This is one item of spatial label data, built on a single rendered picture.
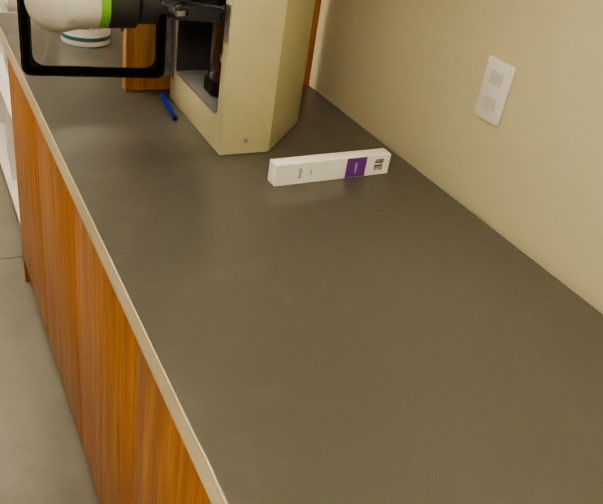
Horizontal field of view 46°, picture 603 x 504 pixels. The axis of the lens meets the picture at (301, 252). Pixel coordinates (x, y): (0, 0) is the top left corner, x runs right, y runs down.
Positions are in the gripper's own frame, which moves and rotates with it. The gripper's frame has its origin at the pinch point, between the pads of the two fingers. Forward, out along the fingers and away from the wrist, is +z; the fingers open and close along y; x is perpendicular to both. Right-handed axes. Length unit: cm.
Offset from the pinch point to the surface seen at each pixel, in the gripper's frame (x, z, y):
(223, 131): 20.8, -6.2, -13.9
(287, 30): 1.1, 5.9, -12.4
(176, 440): 41, -34, -69
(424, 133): 19.4, 36.3, -23.9
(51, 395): 120, -34, 27
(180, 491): 48, -34, -72
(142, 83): 24.4, -11.0, 23.3
